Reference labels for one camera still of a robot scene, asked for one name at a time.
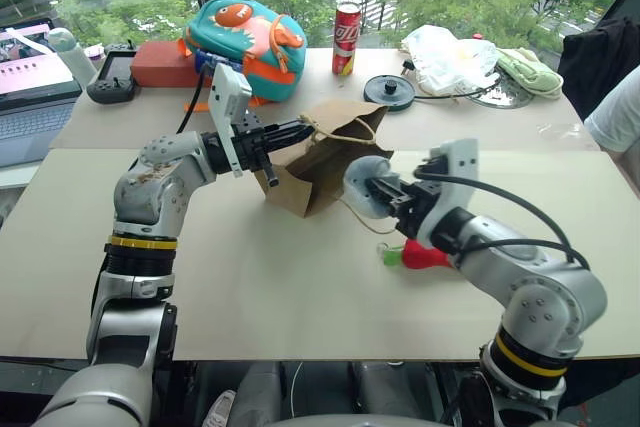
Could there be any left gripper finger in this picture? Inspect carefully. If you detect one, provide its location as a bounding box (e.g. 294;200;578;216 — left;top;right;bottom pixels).
263;130;317;148
263;120;315;137

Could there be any pale green cloth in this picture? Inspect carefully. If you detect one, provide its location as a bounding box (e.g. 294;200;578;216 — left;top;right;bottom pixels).
494;46;565;101

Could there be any red and green plush toy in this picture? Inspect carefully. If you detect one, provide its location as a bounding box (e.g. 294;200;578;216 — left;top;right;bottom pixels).
377;239;454;271

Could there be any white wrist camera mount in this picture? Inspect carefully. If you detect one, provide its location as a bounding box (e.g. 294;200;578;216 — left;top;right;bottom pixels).
415;137;480;248
207;64;254;178

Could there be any black garment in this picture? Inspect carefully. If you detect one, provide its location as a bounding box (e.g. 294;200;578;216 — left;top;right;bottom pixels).
557;16;640;121

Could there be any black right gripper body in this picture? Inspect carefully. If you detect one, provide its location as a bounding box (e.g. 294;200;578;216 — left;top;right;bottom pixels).
393;153;447;241

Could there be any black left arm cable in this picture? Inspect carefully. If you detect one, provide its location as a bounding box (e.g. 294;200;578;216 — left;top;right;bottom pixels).
174;66;209;136

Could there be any teal dinosaur backpack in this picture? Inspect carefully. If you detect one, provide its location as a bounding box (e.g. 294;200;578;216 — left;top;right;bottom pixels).
179;0;307;114

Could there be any white water bottle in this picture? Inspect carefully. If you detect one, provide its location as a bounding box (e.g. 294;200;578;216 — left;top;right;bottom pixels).
47;26;99;91

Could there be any person in white shirt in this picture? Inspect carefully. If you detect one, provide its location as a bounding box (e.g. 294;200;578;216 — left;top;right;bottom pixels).
583;66;640;198

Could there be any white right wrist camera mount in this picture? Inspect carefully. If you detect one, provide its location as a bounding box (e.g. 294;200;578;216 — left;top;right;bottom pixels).
415;137;480;248

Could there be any round metal plate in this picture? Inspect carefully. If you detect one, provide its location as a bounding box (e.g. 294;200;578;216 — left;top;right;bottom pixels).
467;66;534;109

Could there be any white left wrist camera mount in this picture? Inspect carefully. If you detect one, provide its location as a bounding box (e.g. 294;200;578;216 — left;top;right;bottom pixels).
207;64;254;178

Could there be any black handheld controller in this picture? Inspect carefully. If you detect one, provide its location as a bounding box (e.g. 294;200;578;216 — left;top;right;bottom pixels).
86;39;139;106

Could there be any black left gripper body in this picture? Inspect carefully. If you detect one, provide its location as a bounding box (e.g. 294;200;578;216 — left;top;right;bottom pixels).
230;114;281;189

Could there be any white shoe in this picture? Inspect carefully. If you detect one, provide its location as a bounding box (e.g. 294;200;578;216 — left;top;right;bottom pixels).
202;389;237;427

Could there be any white plastic bag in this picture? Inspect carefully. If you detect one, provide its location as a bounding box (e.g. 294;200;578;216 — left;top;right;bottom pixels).
399;24;501;98

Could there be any black round disc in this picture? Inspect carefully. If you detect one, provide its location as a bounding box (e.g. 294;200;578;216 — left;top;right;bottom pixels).
363;74;415;112

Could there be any red drink can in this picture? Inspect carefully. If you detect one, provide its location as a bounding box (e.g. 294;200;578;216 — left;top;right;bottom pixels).
331;2;362;76

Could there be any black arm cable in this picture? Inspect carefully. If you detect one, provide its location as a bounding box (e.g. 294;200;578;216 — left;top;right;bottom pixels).
174;66;209;136
413;170;591;271

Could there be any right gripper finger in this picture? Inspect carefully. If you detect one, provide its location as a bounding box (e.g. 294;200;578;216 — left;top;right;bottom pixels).
372;192;405;216
368;176;407;199

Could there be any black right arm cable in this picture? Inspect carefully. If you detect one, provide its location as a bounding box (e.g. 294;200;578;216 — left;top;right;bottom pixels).
413;170;591;271

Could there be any grey laptop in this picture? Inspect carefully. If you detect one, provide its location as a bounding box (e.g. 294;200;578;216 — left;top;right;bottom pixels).
0;16;84;168

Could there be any brown paper bag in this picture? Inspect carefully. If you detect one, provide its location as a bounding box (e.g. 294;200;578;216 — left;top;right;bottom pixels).
252;99;399;236

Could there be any red rectangular box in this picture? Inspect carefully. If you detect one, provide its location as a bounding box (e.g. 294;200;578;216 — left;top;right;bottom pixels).
130;40;211;88

